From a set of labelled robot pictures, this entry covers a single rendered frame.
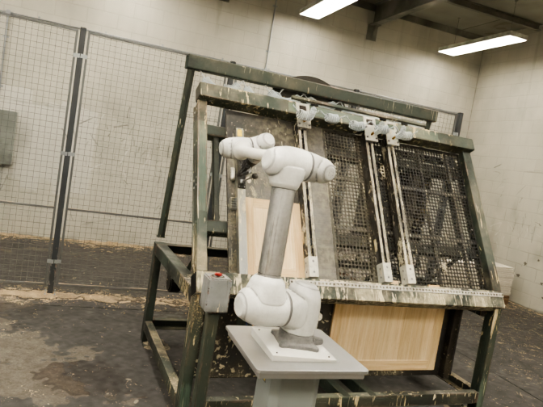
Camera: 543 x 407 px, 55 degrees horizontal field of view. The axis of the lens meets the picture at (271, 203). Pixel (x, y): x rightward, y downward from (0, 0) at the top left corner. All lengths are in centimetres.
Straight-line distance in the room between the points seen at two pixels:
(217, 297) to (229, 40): 590
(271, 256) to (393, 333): 178
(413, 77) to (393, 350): 632
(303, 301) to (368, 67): 702
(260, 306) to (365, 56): 716
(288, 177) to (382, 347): 193
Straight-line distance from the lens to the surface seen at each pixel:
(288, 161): 212
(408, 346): 389
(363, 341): 366
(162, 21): 796
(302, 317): 226
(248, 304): 214
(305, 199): 324
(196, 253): 288
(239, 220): 304
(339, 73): 871
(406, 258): 351
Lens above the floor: 155
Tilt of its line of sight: 5 degrees down
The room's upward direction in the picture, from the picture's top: 9 degrees clockwise
